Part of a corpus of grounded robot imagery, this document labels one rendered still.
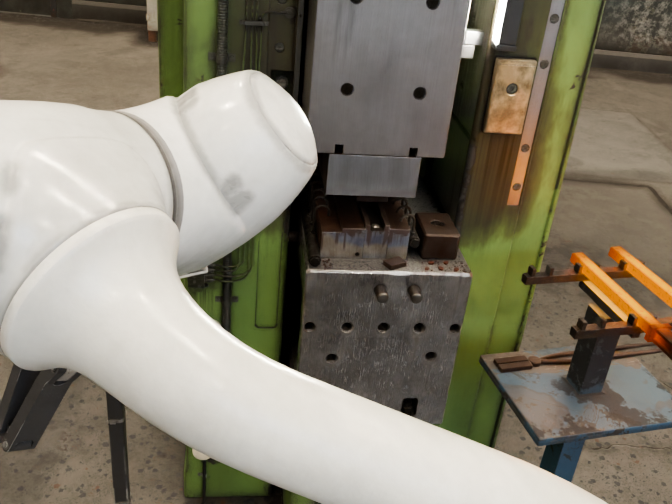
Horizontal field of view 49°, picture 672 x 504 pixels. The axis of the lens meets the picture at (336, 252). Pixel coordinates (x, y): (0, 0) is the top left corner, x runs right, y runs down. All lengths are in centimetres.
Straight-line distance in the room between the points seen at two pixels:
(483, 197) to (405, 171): 30
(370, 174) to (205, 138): 117
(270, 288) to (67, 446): 98
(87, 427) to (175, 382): 229
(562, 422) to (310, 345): 58
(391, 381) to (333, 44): 81
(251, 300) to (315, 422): 156
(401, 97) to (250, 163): 112
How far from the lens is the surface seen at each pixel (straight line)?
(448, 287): 171
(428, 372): 185
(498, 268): 197
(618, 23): 803
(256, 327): 195
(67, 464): 251
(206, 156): 46
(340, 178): 160
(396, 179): 163
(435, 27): 154
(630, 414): 184
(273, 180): 46
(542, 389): 182
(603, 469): 272
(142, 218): 36
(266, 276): 187
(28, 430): 66
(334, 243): 167
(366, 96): 155
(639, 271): 183
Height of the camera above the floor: 174
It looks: 29 degrees down
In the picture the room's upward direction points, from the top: 6 degrees clockwise
